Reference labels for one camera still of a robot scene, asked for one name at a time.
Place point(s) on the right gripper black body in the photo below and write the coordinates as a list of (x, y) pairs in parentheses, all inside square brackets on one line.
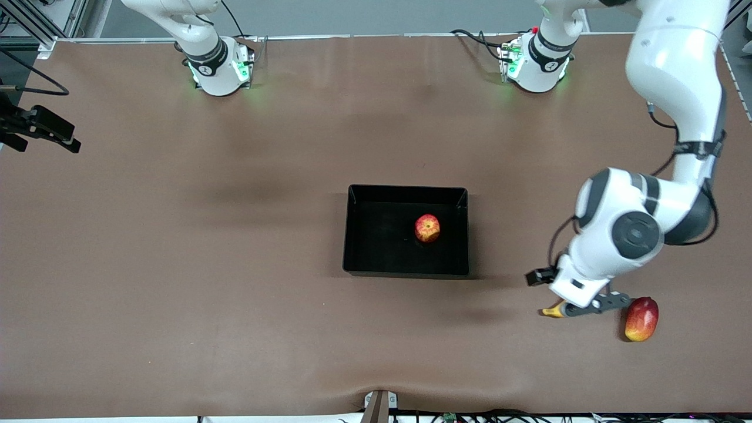
[(17, 123)]

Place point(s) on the yellow banana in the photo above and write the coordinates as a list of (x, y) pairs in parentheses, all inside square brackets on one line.
[(552, 311)]

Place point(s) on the red yellow striped apple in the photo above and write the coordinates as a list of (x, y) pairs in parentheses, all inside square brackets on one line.
[(427, 229)]

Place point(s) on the black plastic box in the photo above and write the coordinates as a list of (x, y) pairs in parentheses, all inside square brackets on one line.
[(382, 235)]

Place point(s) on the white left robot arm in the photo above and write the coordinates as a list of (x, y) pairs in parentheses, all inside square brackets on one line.
[(675, 64)]

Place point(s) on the red yellow mango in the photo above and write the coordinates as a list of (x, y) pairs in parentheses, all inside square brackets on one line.
[(643, 322)]

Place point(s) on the grey metal pole clamp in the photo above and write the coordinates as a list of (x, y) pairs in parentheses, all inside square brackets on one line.
[(379, 408)]

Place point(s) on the brown table cover mat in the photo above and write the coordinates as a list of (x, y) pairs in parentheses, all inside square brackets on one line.
[(235, 264)]

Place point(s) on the aluminium frame profile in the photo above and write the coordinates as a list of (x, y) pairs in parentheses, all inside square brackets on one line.
[(35, 26)]

